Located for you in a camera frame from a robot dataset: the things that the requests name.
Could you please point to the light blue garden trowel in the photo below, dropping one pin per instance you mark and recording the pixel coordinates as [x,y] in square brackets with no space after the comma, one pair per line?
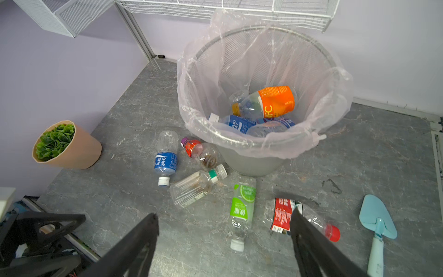
[375,217]

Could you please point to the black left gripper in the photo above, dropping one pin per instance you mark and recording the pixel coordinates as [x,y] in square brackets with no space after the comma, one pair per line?
[30,245]

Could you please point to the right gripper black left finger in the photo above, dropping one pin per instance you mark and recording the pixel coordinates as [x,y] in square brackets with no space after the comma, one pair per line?
[132,256]

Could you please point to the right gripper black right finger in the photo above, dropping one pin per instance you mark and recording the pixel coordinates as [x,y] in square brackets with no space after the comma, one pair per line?
[316,256]

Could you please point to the orange label bottle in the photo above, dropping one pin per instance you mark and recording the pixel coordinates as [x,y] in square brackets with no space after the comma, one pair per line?
[267,103]

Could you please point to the blue label bottle white cap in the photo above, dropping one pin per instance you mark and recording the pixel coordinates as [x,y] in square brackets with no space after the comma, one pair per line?
[166,157]

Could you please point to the clear bottle green band cap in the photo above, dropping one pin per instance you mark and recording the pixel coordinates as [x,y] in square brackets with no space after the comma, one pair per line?
[196,186]

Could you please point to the potted green plant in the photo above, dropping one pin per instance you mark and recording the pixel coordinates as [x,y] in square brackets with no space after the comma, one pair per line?
[67,145]

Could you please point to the blue pocari label bottle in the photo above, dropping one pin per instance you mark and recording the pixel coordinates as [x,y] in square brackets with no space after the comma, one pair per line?
[235,122]

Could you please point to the red label clear bottle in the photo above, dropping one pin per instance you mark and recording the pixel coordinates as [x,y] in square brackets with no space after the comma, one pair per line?
[278,213]

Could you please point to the green label clear bottle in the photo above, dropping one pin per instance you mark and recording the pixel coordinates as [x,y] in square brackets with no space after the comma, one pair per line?
[242,210]

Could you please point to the small red label purple cap bottle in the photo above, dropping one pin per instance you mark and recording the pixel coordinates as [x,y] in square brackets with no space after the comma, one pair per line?
[205,154]

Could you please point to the white mesh wall basket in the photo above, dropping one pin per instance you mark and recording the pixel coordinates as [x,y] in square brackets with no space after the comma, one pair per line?
[68,18]

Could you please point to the white wire wall shelf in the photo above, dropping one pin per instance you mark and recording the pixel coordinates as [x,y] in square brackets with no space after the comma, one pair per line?
[314,15]

